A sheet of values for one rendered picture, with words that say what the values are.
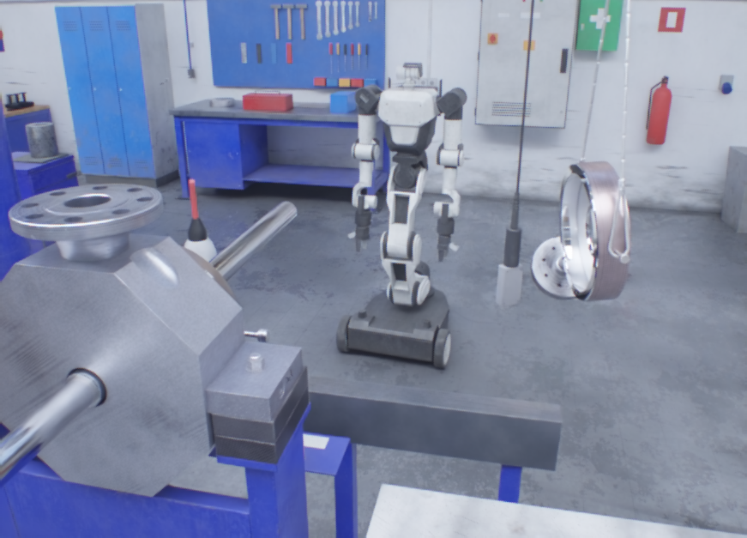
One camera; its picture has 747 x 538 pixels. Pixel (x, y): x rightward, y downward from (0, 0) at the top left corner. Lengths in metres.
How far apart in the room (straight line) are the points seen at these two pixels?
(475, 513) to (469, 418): 0.32
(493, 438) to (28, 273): 1.04
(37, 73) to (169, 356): 7.12
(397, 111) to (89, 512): 2.21
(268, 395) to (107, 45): 5.97
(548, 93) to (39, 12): 5.41
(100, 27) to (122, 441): 5.86
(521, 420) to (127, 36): 5.83
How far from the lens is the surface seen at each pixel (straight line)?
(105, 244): 1.20
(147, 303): 1.14
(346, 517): 1.81
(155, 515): 1.46
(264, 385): 1.17
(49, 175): 4.97
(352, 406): 1.57
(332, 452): 1.50
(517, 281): 1.93
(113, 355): 1.22
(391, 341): 3.28
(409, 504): 1.27
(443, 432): 1.56
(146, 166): 6.90
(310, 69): 6.44
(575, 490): 2.71
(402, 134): 3.11
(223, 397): 1.17
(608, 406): 3.22
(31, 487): 1.61
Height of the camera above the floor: 1.74
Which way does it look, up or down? 22 degrees down
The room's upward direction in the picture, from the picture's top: straight up
